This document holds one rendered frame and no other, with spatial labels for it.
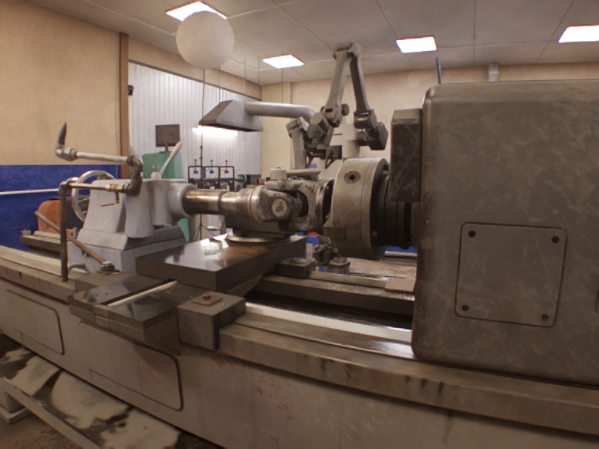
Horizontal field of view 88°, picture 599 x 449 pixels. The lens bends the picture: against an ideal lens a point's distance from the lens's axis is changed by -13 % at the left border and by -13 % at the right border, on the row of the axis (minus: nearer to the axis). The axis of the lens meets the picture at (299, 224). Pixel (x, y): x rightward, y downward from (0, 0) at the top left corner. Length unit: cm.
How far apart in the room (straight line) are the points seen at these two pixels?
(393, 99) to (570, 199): 768
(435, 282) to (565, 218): 23
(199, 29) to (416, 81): 492
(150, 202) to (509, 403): 105
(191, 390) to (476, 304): 73
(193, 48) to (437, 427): 468
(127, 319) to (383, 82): 788
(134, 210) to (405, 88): 746
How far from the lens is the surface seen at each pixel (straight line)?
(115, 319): 89
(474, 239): 62
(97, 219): 141
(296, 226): 93
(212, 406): 100
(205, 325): 83
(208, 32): 486
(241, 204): 101
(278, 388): 84
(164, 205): 117
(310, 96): 886
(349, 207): 78
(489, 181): 62
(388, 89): 829
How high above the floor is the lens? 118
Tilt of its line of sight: 8 degrees down
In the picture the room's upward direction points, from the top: straight up
